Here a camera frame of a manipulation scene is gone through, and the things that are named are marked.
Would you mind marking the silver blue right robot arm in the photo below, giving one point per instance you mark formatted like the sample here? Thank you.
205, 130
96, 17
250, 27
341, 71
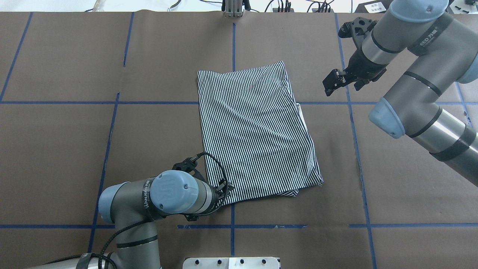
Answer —
446, 52

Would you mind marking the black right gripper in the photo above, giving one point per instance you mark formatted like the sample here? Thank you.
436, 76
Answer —
361, 66

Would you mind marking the blue white striped polo shirt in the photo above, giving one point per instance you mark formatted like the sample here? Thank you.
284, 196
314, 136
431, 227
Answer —
252, 125

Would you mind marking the white pedestal base plate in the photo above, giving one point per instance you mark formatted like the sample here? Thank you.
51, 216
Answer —
232, 263

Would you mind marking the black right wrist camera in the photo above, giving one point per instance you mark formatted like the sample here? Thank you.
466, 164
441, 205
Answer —
358, 29

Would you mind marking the aluminium frame post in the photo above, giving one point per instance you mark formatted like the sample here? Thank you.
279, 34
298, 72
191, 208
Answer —
232, 8

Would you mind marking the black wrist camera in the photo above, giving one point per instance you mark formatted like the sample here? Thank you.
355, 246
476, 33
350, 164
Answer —
189, 166
358, 29

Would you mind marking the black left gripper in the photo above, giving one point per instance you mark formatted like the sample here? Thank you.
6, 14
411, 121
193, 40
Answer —
219, 196

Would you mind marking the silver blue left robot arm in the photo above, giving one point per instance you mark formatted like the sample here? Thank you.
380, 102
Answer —
134, 208

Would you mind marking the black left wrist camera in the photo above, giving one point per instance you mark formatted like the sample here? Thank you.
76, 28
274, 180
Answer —
189, 166

